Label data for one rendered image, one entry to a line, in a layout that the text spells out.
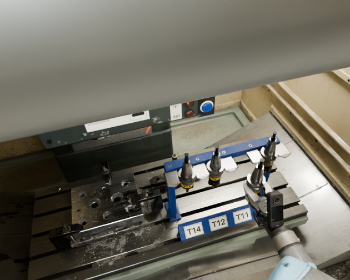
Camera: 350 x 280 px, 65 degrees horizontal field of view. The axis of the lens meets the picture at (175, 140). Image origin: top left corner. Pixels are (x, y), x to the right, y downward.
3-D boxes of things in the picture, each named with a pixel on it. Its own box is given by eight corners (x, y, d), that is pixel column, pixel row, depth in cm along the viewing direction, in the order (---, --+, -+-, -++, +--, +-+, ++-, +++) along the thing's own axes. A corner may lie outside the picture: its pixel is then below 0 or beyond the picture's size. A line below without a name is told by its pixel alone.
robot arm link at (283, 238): (281, 246, 81) (305, 238, 83) (273, 231, 84) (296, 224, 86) (275, 256, 87) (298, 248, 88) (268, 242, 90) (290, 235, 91)
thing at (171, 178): (182, 185, 98) (182, 184, 97) (168, 189, 97) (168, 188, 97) (176, 170, 103) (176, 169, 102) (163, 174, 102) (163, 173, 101)
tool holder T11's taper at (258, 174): (258, 171, 98) (261, 159, 94) (265, 181, 96) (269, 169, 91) (247, 176, 97) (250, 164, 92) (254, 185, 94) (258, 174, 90)
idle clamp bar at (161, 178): (201, 176, 139) (202, 168, 134) (153, 193, 133) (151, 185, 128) (197, 169, 142) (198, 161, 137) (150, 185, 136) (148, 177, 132)
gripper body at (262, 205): (250, 213, 98) (267, 244, 90) (254, 200, 92) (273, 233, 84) (269, 207, 100) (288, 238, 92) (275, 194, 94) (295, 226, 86)
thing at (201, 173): (211, 178, 100) (211, 176, 99) (197, 181, 99) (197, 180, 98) (204, 163, 105) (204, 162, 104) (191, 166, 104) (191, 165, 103)
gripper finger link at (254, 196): (235, 192, 103) (251, 211, 97) (238, 183, 98) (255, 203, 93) (242, 189, 104) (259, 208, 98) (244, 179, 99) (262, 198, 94)
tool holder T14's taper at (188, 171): (189, 166, 102) (189, 154, 97) (195, 175, 99) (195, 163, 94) (178, 170, 101) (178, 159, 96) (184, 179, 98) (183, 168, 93)
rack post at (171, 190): (181, 219, 123) (179, 178, 102) (170, 222, 122) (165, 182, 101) (175, 200, 130) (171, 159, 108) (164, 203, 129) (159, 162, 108)
